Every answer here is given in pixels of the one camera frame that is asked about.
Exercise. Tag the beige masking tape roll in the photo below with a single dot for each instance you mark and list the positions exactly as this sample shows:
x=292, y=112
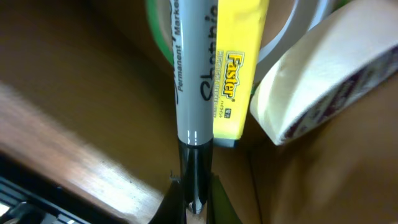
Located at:
x=334, y=64

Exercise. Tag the yellow highlighter marker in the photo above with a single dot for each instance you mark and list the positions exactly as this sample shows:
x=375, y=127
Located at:
x=240, y=28

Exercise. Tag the green tape roll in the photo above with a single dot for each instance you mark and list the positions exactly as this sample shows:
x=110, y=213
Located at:
x=286, y=22

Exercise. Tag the grey black permanent marker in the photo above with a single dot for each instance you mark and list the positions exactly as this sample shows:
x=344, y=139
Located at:
x=194, y=28

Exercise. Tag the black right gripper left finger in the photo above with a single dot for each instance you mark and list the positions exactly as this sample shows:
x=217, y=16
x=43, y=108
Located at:
x=172, y=208

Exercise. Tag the brown cardboard box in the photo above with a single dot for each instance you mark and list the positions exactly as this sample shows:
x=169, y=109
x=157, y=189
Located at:
x=85, y=108

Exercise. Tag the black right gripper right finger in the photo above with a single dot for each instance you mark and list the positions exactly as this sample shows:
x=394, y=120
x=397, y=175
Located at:
x=219, y=209

